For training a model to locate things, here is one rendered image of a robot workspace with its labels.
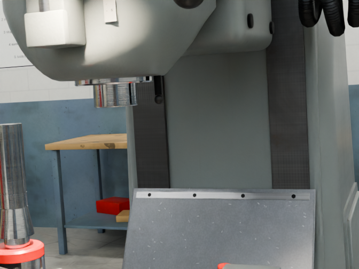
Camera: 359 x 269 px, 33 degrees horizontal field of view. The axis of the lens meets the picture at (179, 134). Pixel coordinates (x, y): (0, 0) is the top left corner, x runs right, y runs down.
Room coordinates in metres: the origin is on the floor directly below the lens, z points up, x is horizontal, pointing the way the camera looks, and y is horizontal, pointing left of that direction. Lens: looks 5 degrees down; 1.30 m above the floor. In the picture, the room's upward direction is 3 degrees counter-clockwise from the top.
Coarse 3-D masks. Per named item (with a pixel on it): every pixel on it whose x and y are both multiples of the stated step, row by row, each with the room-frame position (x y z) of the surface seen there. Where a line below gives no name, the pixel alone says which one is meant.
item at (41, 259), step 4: (44, 256) 0.54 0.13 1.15; (32, 260) 0.52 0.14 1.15; (36, 260) 0.52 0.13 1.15; (40, 260) 0.53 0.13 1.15; (44, 260) 0.54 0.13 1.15; (0, 264) 0.52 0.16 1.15; (4, 264) 0.51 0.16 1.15; (8, 264) 0.51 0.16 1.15; (12, 264) 0.51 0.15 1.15; (16, 264) 0.51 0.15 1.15; (20, 264) 0.51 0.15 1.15; (24, 264) 0.52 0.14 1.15; (28, 264) 0.52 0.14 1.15; (32, 264) 0.52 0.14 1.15; (36, 264) 0.52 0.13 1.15; (40, 264) 0.53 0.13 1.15; (44, 264) 0.54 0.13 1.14; (8, 268) 0.51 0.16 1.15; (12, 268) 0.51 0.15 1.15; (16, 268) 0.51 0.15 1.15; (20, 268) 0.51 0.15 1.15; (24, 268) 0.52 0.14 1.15; (28, 268) 0.52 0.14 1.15; (32, 268) 0.52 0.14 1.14; (36, 268) 0.52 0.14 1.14; (40, 268) 0.53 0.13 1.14; (44, 268) 0.54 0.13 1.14
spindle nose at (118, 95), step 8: (96, 88) 0.63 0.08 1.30; (104, 88) 0.62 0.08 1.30; (112, 88) 0.62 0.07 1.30; (120, 88) 0.62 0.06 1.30; (128, 88) 0.63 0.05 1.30; (136, 88) 0.64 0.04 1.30; (96, 96) 0.63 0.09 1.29; (104, 96) 0.62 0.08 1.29; (112, 96) 0.62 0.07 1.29; (120, 96) 0.62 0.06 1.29; (128, 96) 0.63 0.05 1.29; (136, 96) 0.64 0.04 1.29; (96, 104) 0.63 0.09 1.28; (104, 104) 0.62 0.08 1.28; (112, 104) 0.62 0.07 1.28; (120, 104) 0.62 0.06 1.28; (128, 104) 0.63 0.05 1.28; (136, 104) 0.64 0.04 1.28
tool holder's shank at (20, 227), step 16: (0, 128) 0.53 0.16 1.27; (16, 128) 0.53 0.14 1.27; (0, 144) 0.53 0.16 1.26; (16, 144) 0.53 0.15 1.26; (0, 160) 0.53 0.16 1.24; (16, 160) 0.53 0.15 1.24; (0, 176) 0.53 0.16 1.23; (16, 176) 0.53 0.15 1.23; (0, 192) 0.53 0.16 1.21; (16, 192) 0.53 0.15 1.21; (16, 208) 0.53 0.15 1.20; (0, 224) 0.53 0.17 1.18; (16, 224) 0.52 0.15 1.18; (32, 224) 0.54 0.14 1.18; (16, 240) 0.53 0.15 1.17
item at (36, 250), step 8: (32, 240) 0.55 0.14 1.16; (0, 248) 0.53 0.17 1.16; (24, 248) 0.52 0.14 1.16; (32, 248) 0.52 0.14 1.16; (40, 248) 0.53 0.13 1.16; (0, 256) 0.52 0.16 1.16; (8, 256) 0.51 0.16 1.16; (16, 256) 0.51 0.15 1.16; (24, 256) 0.52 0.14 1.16; (32, 256) 0.52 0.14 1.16; (40, 256) 0.53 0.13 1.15
